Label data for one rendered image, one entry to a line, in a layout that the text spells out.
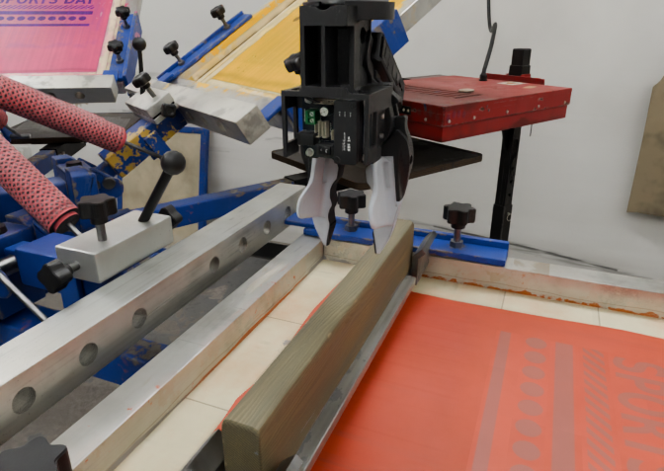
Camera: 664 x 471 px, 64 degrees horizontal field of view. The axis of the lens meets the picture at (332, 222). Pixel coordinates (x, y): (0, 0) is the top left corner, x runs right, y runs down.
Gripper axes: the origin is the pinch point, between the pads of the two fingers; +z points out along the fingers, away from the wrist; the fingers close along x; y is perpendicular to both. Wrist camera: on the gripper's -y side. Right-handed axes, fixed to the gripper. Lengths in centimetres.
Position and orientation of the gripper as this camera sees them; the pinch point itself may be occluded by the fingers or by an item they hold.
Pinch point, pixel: (355, 232)
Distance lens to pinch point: 50.1
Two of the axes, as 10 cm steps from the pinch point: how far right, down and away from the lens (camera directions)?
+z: 0.0, 9.3, 3.6
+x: 9.2, 1.3, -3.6
